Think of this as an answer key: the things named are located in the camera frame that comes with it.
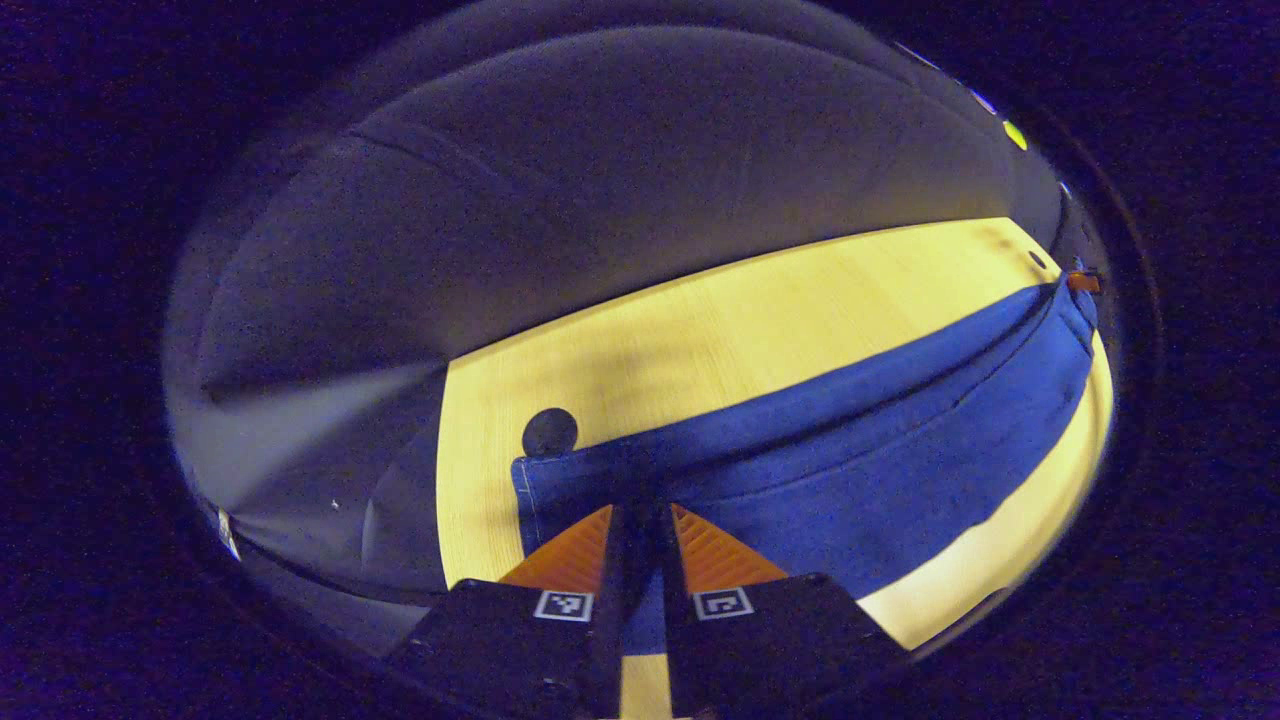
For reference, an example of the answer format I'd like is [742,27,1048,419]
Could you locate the blue jeans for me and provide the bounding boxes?
[510,270,1101,656]

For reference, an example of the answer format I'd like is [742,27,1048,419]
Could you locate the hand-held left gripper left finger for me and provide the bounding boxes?
[390,503,631,720]

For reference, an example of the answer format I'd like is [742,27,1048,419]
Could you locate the round black table grommet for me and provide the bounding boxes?
[521,407,580,459]

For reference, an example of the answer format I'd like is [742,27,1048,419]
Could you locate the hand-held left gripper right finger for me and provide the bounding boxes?
[657,503,911,719]

